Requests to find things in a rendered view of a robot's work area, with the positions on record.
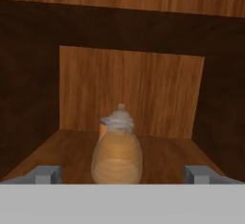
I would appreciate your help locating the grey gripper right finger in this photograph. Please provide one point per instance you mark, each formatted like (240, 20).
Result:
(199, 174)

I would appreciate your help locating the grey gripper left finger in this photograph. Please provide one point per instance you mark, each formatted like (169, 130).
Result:
(44, 174)

